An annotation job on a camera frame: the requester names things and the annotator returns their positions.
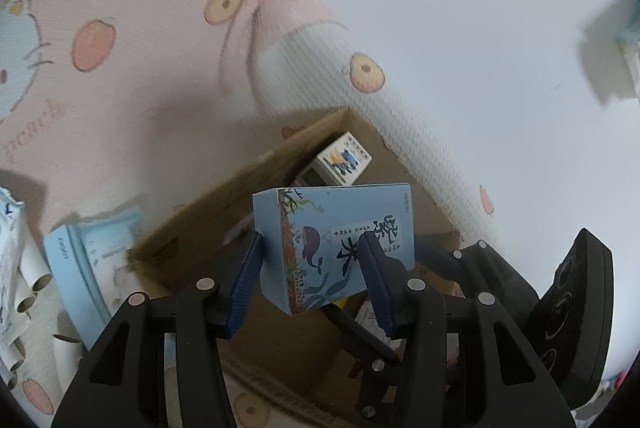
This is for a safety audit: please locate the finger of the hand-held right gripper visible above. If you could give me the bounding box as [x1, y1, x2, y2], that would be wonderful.
[324, 304, 403, 416]
[417, 239, 541, 325]

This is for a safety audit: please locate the small cream printed box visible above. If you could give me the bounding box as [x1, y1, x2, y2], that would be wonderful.
[300, 132, 374, 187]

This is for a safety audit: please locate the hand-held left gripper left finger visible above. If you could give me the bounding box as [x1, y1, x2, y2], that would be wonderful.
[50, 232, 265, 428]

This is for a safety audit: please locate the pale plastic packet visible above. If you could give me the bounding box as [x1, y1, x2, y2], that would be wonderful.
[616, 15, 640, 101]

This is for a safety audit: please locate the blue whale print box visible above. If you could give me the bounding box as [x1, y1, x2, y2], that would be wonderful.
[252, 183, 416, 317]

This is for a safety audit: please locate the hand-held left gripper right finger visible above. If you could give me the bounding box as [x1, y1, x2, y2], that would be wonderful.
[357, 232, 576, 428]

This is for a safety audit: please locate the white blue printed packet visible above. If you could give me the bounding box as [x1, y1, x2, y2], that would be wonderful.
[0, 187, 26, 351]

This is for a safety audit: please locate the white printed paper packet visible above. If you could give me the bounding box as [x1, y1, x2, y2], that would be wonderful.
[354, 298, 403, 351]

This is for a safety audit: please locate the brown cardboard box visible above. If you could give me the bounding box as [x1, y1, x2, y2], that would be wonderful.
[130, 105, 466, 411]

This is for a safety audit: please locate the group of white paper tubes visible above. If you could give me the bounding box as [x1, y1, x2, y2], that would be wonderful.
[0, 228, 83, 386]

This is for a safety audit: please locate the light blue flat box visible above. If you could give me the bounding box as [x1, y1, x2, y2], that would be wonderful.
[42, 207, 147, 351]

